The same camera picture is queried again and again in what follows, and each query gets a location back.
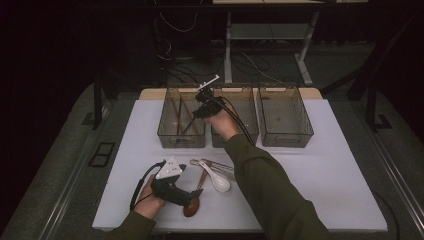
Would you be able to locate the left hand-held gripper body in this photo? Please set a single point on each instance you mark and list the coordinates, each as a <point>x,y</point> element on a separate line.
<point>168,191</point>

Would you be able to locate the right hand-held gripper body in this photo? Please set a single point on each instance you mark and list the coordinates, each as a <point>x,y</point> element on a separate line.
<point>213,106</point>

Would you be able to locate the brown wooden spoon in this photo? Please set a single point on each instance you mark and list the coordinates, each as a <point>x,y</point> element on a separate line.
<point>191,209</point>

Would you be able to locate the black chopstick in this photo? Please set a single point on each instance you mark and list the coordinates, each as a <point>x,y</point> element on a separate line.
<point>179,106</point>

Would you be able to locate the white ceramic spoon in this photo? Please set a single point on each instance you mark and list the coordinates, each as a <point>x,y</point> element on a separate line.
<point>221,184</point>

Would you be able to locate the transparent grey plastic bin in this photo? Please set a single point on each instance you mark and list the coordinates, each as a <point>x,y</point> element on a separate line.
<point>247,110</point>
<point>285,116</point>
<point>165,113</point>

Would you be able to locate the silver metal fork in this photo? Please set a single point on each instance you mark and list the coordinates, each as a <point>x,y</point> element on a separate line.
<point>220,165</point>

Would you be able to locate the person's right hand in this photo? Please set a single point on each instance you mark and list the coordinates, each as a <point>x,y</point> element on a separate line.
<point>225,125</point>

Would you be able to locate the person's left hand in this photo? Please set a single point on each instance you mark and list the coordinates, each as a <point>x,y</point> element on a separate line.
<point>146,203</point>

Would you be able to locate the white-legged desk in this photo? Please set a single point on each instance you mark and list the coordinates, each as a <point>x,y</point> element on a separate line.
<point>228,50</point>

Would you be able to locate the black metal stand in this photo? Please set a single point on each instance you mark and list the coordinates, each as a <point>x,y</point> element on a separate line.
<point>97,106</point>
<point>371,103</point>

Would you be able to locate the black floor socket frame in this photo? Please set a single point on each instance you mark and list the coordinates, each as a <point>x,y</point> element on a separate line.
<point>101,154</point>

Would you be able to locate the metal floor rail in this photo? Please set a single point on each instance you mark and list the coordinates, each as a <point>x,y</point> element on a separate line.
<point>71,180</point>
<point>393,173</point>

